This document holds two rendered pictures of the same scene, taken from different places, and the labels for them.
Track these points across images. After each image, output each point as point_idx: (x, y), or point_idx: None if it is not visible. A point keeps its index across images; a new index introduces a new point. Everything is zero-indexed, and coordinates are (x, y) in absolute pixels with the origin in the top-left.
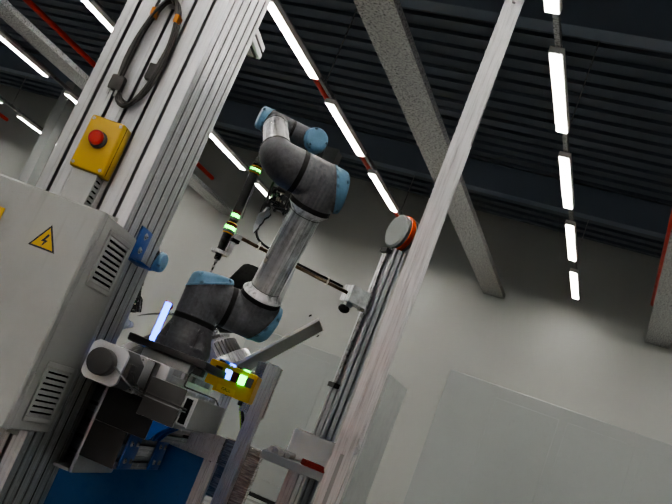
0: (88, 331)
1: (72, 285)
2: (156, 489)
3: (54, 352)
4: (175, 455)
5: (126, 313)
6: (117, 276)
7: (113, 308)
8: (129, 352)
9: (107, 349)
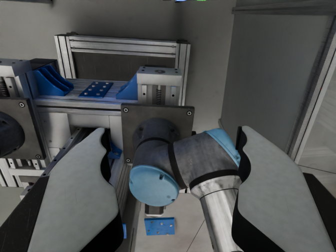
0: (136, 211)
1: (134, 249)
2: None
3: (138, 214)
4: None
5: (118, 179)
6: (132, 240)
7: (120, 196)
8: (160, 209)
9: (155, 217)
